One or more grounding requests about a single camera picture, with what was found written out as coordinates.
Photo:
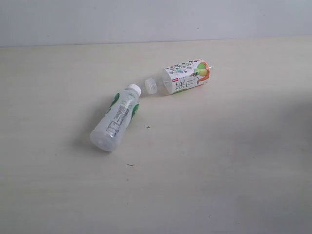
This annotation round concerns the white green yogurt drink bottle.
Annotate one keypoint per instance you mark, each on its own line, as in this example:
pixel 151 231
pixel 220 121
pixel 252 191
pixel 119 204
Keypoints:
pixel 109 132

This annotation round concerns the square clear tea bottle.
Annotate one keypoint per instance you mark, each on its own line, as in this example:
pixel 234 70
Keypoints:
pixel 179 77

